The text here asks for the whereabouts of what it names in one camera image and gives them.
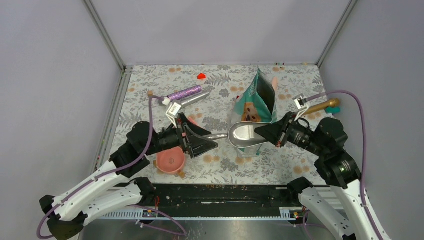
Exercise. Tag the metal food scoop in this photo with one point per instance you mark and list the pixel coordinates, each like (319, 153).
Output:
(241, 135)

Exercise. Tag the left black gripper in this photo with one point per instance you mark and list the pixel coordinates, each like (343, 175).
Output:
(196, 146)

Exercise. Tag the black mounting base plate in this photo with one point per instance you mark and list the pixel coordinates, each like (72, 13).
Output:
(221, 201)

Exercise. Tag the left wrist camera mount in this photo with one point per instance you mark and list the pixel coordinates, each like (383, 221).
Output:
(173, 108)

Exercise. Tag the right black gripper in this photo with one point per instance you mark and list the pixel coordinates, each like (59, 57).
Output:
(276, 133)

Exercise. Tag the teal toy block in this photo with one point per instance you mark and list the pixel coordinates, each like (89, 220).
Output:
(332, 110)

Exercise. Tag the near pink pet bowl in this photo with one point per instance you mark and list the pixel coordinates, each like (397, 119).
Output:
(171, 161)

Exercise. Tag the green pet food bag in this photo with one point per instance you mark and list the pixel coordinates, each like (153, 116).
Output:
(257, 103)

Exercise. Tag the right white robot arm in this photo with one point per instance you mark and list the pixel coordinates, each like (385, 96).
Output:
(339, 171)

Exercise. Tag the gold toy microphone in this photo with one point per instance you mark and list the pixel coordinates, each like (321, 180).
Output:
(332, 102)

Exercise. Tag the purple glitter toy microphone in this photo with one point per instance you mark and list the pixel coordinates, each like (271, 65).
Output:
(179, 95)

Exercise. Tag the red toy block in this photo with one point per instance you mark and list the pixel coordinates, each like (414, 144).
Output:
(201, 76)

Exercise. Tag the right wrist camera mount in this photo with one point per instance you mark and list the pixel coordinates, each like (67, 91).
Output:
(302, 104)

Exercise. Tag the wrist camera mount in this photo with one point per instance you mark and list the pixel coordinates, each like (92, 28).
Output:
(302, 104)
(173, 108)

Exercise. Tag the floral table mat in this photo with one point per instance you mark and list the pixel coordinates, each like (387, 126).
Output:
(272, 166)

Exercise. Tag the silver toy microphone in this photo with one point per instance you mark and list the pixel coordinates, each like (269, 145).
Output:
(194, 99)

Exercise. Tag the far pink pet bowl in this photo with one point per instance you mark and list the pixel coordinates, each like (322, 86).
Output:
(192, 120)

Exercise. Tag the pink pet bowl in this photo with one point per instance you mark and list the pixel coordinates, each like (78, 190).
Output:
(192, 120)
(171, 161)

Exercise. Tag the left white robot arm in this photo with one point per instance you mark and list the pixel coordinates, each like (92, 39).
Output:
(114, 184)

